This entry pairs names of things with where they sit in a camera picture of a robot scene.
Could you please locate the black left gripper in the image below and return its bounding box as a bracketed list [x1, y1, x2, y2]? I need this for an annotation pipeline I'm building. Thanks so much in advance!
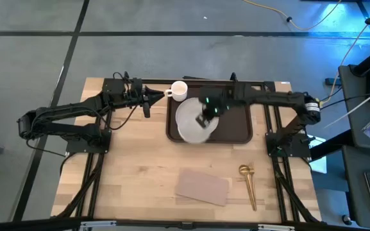
[125, 78, 165, 107]

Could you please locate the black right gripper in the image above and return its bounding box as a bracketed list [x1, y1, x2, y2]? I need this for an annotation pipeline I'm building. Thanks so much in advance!
[196, 88, 237, 129]

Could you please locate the white round plate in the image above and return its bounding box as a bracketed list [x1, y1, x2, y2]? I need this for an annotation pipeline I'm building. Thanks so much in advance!
[175, 97, 219, 144]

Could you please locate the white mug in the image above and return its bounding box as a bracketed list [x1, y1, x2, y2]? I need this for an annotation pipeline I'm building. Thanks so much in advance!
[165, 80, 189, 103]

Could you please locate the gold spoon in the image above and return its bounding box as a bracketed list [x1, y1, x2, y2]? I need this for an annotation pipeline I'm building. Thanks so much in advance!
[238, 164, 258, 212]

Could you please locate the brown cloth napkin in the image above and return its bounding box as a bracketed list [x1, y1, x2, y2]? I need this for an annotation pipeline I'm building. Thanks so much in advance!
[175, 167, 230, 207]

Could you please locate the brown plastic tray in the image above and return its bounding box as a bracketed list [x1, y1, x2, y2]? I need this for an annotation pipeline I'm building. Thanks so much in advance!
[165, 80, 254, 144]

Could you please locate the white sheet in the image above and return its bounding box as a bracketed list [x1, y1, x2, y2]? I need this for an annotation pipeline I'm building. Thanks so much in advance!
[308, 136, 328, 175]

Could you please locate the grey desk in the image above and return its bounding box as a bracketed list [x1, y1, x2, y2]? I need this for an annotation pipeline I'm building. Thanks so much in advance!
[337, 64, 370, 150]
[341, 144, 370, 230]

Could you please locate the black rig beam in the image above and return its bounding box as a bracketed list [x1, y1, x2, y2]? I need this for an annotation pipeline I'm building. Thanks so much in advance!
[0, 217, 370, 231]

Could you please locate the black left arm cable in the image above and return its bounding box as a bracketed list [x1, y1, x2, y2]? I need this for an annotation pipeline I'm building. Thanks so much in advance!
[107, 104, 140, 132]

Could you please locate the black aluminium table frame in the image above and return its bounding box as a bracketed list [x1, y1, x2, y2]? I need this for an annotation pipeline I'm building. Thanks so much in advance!
[75, 71, 301, 224]

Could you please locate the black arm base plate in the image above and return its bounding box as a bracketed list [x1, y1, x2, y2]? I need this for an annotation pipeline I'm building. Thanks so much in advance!
[65, 128, 112, 155]
[265, 132, 312, 162]

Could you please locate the black cable bundle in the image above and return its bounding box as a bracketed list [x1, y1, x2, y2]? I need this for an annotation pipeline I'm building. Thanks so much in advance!
[55, 153, 107, 219]
[273, 157, 321, 224]

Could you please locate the black floor cable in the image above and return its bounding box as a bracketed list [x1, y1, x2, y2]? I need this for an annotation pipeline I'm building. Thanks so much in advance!
[25, 138, 76, 176]

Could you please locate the silver bracket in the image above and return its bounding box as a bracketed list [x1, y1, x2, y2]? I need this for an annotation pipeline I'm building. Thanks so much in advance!
[257, 223, 296, 231]
[80, 220, 117, 229]

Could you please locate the yellow cable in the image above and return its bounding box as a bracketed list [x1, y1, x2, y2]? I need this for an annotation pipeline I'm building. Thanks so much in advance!
[242, 0, 342, 32]
[330, 1, 370, 97]

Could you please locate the white cable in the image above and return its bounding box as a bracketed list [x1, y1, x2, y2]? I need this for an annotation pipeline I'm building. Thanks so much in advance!
[324, 83, 370, 129]

